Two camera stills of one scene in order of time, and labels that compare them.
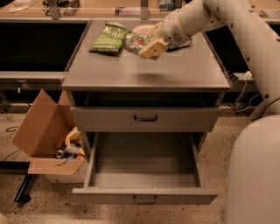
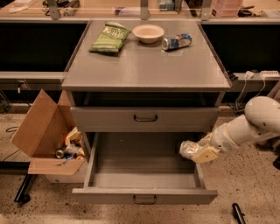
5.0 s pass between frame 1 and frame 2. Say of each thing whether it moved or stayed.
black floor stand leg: stayed
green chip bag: stayed
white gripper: moved
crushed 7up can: moved
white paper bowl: stayed
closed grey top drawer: stayed
